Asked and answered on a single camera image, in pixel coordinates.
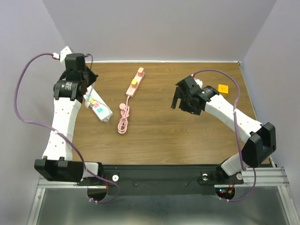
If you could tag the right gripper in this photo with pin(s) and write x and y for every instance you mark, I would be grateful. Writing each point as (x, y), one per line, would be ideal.
(178, 94)

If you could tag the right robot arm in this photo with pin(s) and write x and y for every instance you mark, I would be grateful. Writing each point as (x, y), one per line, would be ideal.
(256, 141)

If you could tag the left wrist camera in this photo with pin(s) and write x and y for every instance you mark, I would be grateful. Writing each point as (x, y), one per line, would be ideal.
(62, 55)

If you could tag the yellow cube socket adapter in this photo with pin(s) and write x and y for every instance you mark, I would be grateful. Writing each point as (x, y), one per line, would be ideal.
(223, 90)

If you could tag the white power strip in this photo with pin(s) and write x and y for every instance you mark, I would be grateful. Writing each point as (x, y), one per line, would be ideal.
(97, 104)

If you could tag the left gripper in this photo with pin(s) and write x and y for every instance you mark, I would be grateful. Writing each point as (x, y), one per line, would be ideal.
(92, 77)

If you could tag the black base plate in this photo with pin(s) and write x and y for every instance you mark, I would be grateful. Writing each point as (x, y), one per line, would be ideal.
(167, 179)

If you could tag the yellow plug on pink strip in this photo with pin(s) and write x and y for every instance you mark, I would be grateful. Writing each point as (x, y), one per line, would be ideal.
(134, 83)

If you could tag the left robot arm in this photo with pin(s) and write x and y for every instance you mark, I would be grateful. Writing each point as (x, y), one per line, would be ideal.
(57, 163)

